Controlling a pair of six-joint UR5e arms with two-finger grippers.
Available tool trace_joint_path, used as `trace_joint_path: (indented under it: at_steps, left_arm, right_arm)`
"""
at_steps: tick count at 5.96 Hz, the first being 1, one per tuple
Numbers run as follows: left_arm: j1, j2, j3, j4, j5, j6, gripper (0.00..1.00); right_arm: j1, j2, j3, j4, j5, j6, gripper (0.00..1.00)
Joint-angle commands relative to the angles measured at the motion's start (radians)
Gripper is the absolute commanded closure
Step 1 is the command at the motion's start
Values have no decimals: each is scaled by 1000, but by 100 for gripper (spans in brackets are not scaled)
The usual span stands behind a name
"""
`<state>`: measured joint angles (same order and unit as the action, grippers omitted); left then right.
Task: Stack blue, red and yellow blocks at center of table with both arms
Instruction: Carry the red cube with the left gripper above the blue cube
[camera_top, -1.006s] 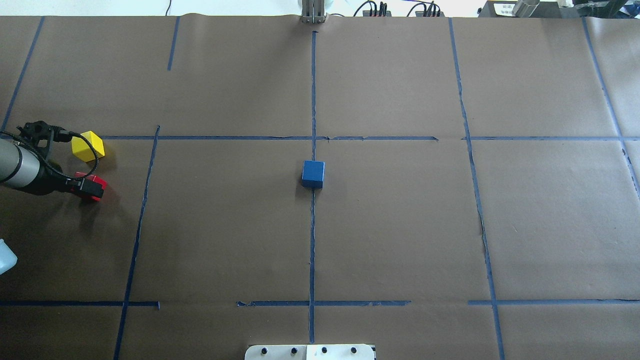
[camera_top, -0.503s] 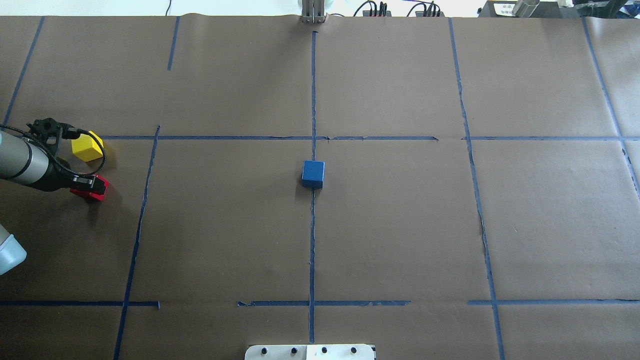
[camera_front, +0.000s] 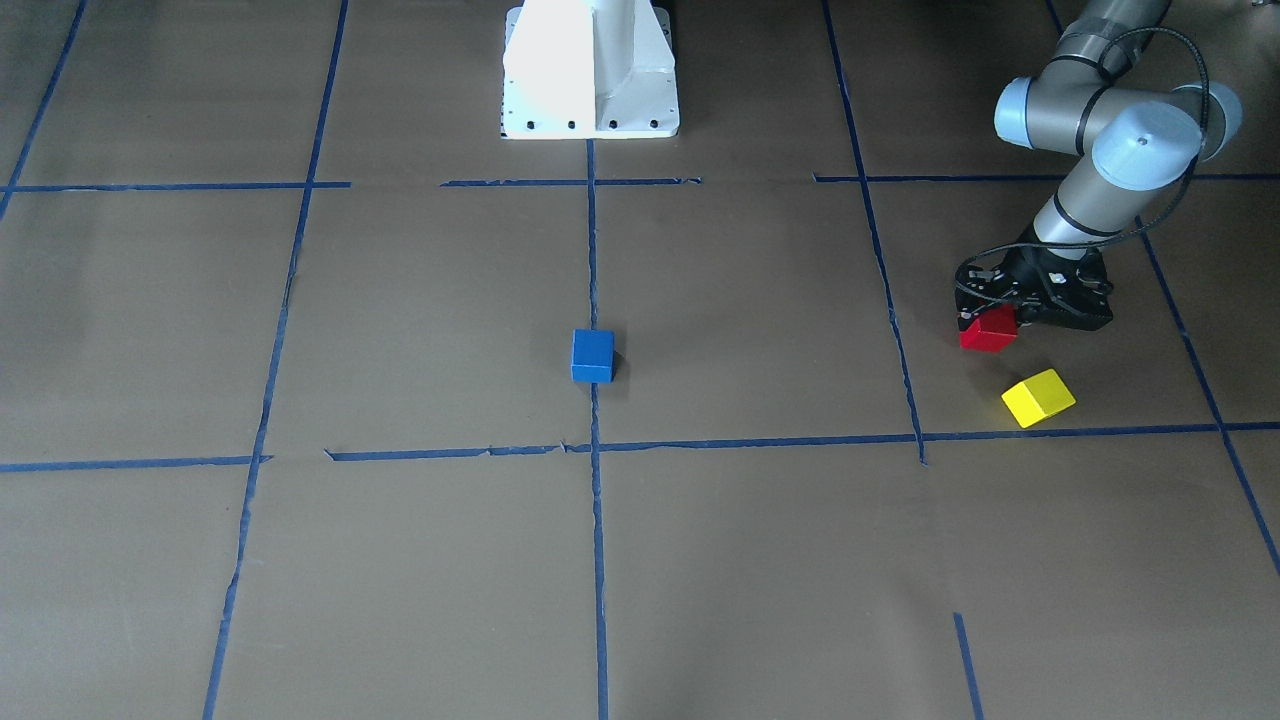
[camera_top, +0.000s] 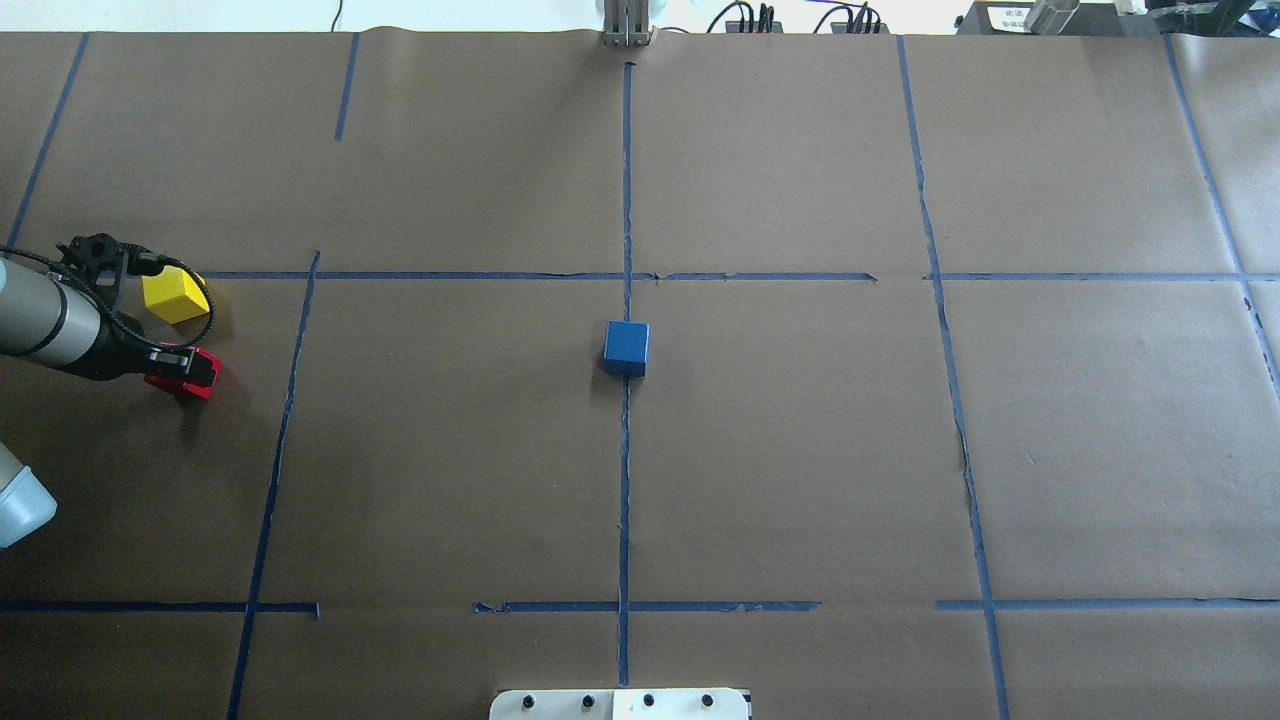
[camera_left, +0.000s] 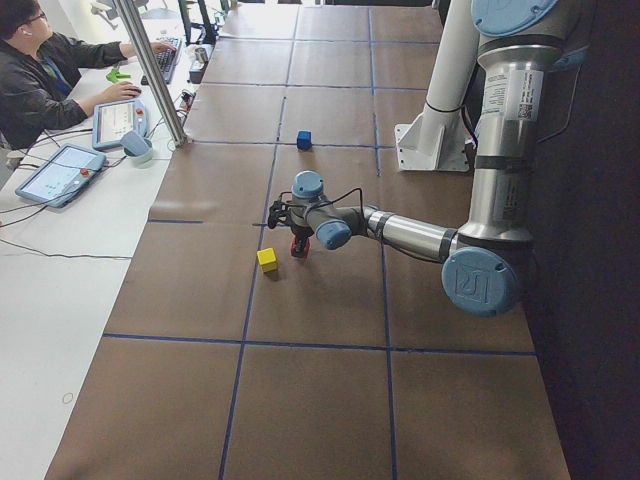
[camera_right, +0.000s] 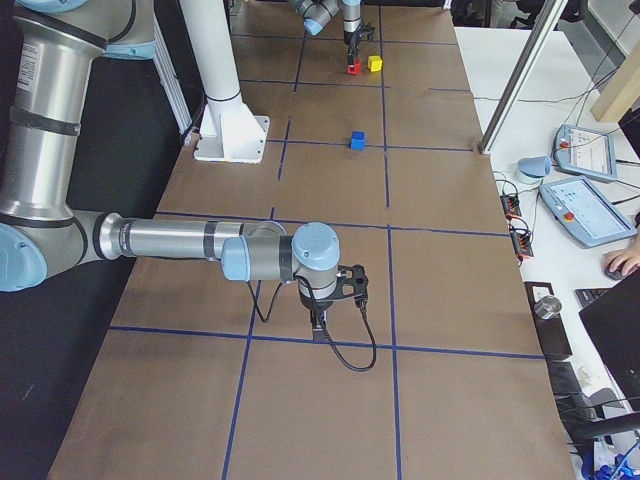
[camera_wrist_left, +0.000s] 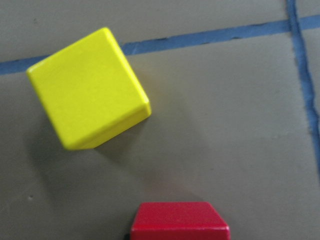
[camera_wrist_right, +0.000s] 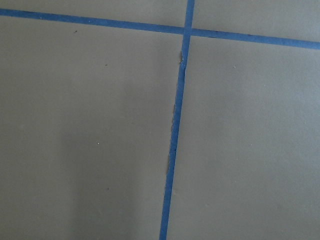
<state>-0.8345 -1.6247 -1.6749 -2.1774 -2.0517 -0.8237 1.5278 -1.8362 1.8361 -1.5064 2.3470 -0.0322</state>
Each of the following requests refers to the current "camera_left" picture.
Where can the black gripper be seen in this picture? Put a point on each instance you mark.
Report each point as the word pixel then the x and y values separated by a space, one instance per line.
pixel 299 235

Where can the yellow wooden block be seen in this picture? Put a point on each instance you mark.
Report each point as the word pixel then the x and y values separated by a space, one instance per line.
pixel 267 260

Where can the blue wooden block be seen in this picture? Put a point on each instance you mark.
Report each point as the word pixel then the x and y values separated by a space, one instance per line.
pixel 304 140

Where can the red wooden block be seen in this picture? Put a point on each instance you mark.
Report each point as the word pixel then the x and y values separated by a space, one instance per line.
pixel 300 247

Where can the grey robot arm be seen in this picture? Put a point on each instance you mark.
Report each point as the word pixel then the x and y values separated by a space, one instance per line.
pixel 480 115

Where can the light blue tape roll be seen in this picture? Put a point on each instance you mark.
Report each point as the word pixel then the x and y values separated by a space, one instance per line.
pixel 137 148

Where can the far teach pendant tablet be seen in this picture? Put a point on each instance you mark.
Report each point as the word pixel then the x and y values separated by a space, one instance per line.
pixel 111 121

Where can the teach pendant tablet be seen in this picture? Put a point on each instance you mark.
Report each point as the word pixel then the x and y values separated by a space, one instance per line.
pixel 111 121
pixel 63 176

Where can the metal cup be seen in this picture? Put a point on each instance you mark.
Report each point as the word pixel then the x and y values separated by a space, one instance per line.
pixel 201 55

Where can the black keyboard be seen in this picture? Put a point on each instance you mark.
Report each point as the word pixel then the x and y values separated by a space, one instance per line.
pixel 168 59

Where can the green plastic part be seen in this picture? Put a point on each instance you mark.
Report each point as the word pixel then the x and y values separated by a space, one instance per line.
pixel 115 76

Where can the near teach pendant tablet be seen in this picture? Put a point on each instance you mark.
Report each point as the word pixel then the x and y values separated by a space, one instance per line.
pixel 63 176

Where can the person in black jacket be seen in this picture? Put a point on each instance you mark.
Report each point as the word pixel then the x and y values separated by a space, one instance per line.
pixel 39 70

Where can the white camera stand post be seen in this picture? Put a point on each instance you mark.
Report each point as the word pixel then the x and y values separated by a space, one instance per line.
pixel 435 140

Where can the aluminium frame post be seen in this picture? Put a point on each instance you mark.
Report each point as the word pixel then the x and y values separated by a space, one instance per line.
pixel 129 14

